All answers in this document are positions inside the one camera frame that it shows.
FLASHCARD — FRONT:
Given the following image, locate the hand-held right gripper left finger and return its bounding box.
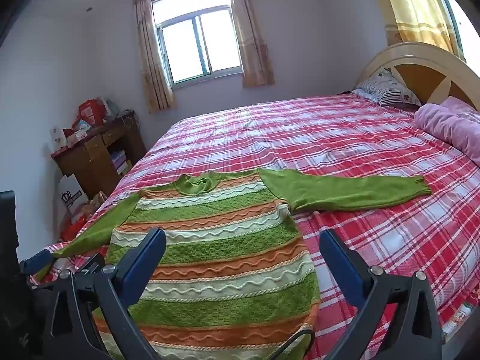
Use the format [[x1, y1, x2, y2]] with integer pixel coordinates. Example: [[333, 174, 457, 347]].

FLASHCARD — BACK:
[[49, 227, 167, 360]]

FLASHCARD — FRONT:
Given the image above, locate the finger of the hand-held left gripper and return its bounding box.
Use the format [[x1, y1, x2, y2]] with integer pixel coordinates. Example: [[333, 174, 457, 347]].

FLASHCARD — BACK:
[[19, 249, 55, 276]]

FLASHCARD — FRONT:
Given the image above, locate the white box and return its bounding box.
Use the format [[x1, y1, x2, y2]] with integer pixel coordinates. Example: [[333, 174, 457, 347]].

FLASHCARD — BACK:
[[50, 125, 69, 149]]

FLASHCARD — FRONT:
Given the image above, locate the black cable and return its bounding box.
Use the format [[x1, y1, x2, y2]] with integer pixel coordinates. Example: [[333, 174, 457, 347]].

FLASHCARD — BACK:
[[270, 329, 316, 360]]

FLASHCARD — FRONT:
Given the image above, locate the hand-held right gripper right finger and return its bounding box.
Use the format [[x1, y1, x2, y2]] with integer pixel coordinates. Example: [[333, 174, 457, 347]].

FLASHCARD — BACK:
[[319, 229, 445, 360]]

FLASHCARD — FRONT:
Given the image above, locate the red gift bag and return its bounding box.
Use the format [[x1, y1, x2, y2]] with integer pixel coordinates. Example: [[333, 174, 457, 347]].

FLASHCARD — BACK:
[[78, 98, 106, 126]]

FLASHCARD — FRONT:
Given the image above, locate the red plastic bag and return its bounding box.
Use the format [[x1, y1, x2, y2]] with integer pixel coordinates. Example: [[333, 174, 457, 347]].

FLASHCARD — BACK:
[[60, 215, 92, 242]]

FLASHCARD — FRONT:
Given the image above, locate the green orange striped knit sweater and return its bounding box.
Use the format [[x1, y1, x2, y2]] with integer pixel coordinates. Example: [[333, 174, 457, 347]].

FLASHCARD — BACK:
[[52, 169, 432, 360]]

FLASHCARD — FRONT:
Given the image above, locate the patterned pillow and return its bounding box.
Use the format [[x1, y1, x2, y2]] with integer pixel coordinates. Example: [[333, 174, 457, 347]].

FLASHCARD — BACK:
[[352, 67, 422, 107]]

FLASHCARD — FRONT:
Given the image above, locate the beige patterned curtain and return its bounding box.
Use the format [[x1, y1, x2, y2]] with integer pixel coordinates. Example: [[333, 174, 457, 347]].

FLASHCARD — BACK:
[[225, 0, 276, 89], [133, 0, 177, 114]]

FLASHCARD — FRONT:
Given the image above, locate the yellow curtain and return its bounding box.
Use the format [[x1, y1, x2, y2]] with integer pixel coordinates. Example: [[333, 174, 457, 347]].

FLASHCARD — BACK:
[[365, 0, 456, 57]]

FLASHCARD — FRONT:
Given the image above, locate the red plaid bed sheet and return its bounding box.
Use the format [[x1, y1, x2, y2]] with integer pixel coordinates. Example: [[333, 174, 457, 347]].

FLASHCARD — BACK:
[[30, 92, 480, 360]]

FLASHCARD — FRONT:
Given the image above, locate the bright side window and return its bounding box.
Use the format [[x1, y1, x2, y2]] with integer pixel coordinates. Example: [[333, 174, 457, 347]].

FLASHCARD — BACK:
[[427, 0, 477, 62]]

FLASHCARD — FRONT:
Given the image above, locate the white paper bag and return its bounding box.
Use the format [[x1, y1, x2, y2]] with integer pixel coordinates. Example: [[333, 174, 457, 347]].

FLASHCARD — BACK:
[[58, 174, 89, 214]]

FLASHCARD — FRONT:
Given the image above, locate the purple blanket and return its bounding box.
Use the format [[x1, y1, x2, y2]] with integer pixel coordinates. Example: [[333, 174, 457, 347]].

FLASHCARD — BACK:
[[414, 97, 480, 166]]

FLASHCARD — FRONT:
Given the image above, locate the brown wooden desk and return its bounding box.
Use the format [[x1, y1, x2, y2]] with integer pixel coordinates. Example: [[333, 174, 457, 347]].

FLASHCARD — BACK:
[[50, 110, 148, 199]]

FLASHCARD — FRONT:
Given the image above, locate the stack of boxes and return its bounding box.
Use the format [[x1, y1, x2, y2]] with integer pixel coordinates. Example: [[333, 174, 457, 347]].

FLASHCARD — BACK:
[[110, 150, 133, 175]]

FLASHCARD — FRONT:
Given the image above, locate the sliding glass window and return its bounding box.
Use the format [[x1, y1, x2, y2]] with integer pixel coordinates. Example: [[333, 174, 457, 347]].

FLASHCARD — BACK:
[[151, 0, 242, 85]]

